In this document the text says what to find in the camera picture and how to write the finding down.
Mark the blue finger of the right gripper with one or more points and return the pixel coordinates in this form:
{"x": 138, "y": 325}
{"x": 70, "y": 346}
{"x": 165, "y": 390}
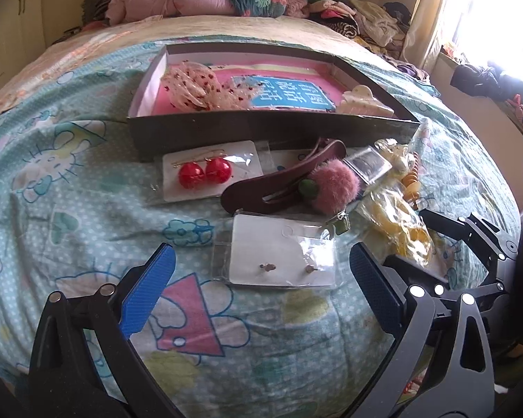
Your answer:
{"x": 413, "y": 274}

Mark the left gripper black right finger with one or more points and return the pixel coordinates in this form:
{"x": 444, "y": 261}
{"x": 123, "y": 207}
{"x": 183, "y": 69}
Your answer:
{"x": 384, "y": 299}

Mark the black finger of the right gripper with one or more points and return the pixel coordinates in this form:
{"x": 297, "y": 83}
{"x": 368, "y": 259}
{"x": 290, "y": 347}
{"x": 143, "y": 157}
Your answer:
{"x": 444, "y": 225}

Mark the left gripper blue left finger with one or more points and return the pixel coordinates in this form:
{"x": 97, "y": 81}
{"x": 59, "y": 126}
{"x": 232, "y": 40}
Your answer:
{"x": 150, "y": 281}

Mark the yellow rings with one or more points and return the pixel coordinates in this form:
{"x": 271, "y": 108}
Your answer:
{"x": 396, "y": 221}

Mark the pearl flower hair clip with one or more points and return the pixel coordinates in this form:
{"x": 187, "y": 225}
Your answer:
{"x": 396, "y": 154}

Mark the white stud earring card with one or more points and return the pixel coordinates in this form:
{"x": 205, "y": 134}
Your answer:
{"x": 258, "y": 251}

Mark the maroon pompom hair clip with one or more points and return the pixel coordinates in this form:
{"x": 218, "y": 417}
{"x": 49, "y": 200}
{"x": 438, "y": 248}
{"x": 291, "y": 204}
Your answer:
{"x": 322, "y": 180}

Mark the red ball earring card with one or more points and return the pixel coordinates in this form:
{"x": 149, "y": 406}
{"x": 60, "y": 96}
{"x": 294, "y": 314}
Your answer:
{"x": 208, "y": 171}

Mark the cream cloud hair claw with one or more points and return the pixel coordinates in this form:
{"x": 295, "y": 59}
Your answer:
{"x": 361, "y": 101}

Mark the polka dot fabric bow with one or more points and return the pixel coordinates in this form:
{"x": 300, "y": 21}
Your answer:
{"x": 193, "y": 86}

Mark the black clothing on windowsill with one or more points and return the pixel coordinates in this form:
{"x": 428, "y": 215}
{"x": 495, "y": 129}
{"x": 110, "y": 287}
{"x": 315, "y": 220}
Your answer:
{"x": 490, "y": 81}

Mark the beige curtain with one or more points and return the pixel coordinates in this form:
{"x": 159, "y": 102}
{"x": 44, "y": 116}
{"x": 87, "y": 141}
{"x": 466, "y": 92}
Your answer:
{"x": 421, "y": 45}

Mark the dark cardboard tray box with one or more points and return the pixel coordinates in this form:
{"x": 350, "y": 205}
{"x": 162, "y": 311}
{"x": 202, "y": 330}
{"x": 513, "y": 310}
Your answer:
{"x": 156, "y": 135}

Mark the pile of clothes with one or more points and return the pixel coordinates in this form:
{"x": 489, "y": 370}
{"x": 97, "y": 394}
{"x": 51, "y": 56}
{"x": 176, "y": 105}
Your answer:
{"x": 380, "y": 29}

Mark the pink and blue book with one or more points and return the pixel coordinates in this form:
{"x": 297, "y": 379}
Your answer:
{"x": 284, "y": 87}

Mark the beige bed sheet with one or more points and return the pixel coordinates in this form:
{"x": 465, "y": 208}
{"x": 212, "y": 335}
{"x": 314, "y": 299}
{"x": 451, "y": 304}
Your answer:
{"x": 90, "y": 45}

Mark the cream wardrobe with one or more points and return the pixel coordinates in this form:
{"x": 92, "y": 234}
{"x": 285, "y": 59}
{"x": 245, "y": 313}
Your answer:
{"x": 21, "y": 36}

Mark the pink quilt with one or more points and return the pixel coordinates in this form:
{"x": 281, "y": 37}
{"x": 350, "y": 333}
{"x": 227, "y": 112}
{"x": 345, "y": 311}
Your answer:
{"x": 129, "y": 11}

